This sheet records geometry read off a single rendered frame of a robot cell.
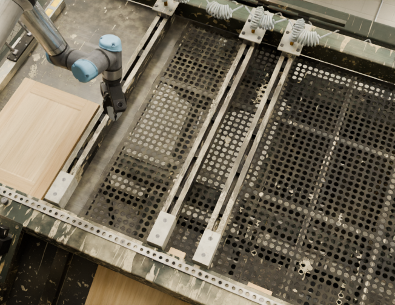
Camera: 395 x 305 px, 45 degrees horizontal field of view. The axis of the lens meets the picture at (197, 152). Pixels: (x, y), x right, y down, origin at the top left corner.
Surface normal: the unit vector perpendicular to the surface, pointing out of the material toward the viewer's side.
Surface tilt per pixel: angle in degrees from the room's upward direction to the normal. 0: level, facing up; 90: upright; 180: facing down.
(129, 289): 90
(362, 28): 90
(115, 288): 90
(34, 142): 60
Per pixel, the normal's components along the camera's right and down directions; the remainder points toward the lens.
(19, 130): 0.00, -0.47
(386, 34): -0.19, 0.00
